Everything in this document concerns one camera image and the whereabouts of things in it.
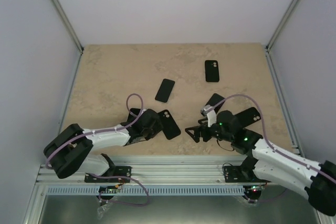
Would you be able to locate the black phone case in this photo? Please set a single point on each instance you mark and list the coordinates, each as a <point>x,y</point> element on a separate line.
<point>248,117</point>
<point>170,128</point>
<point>211,71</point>

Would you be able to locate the aluminium frame post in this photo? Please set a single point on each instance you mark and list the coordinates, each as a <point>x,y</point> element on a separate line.
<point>68,26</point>
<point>283,22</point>

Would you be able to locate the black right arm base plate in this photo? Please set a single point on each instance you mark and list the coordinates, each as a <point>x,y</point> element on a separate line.
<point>233,174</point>

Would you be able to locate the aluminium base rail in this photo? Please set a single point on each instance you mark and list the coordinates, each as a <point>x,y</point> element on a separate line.
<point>158,170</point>

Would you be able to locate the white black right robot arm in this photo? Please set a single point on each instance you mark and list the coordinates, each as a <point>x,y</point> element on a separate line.
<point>266,161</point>

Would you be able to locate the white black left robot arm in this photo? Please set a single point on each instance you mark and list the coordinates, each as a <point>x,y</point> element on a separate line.
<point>72,150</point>

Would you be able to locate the white-edged black phone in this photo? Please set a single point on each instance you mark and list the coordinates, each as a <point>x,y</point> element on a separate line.
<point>165,90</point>

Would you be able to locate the aluminium side rail right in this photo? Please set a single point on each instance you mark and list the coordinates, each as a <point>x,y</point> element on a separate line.
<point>293,134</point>

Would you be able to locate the aluminium frame post left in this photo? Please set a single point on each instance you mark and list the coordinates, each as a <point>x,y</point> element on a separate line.
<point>68,26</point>

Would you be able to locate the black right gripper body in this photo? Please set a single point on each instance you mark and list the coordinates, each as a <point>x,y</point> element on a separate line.
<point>226,136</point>

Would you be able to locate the aluminium frame post right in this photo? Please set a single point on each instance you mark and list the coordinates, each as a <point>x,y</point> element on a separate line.
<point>283,22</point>

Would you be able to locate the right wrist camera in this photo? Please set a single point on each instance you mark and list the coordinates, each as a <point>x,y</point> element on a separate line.
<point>209,112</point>

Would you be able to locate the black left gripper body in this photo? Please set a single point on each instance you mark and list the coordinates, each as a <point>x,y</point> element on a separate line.
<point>148,133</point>

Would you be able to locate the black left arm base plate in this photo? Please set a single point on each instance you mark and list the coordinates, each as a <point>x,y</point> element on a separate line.
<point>119,174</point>

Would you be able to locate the grey slotted cable duct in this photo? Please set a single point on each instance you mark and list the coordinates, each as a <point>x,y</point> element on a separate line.
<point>154,190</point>

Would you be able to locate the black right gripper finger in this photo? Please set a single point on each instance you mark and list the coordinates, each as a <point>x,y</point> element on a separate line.
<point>203,121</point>
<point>197,133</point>

